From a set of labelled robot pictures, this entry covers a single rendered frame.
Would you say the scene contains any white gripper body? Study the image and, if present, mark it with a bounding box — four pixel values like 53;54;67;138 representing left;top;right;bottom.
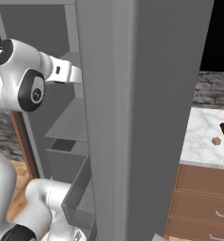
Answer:
69;64;84;85

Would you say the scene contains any grey fridge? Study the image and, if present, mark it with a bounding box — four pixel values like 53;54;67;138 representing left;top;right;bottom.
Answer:
0;0;98;241

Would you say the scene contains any grey fridge door bin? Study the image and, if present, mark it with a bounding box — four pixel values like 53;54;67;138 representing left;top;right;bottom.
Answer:
60;154;98;233

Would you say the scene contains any grey fridge drawer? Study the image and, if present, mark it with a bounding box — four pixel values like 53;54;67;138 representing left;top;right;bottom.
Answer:
45;138;91;190

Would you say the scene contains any brown wooden drawer front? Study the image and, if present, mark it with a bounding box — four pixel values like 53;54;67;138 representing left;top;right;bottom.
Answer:
169;190;224;224
163;217;224;241
175;164;224;198

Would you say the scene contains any grey fridge shelf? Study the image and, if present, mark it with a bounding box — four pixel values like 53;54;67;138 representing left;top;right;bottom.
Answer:
44;96;90;143

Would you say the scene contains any brown wooden cabinet panel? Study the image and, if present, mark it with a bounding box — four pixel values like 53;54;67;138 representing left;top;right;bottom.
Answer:
8;110;40;180

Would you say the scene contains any grey fridge door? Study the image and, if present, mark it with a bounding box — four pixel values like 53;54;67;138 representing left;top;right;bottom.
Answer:
73;0;216;241

